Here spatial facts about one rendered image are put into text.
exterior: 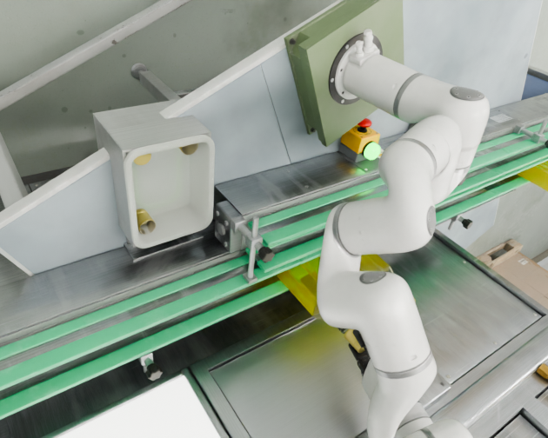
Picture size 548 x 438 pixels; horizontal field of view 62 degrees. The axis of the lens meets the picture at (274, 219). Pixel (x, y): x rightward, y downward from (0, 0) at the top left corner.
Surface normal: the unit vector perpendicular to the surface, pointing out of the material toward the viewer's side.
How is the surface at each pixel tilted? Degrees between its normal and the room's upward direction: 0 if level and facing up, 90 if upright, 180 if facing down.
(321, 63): 2
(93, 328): 90
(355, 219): 101
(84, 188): 0
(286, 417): 90
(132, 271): 90
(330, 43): 2
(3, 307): 90
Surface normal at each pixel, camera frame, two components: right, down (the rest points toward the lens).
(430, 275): 0.10, -0.78
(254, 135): 0.56, 0.55
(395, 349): -0.17, 0.26
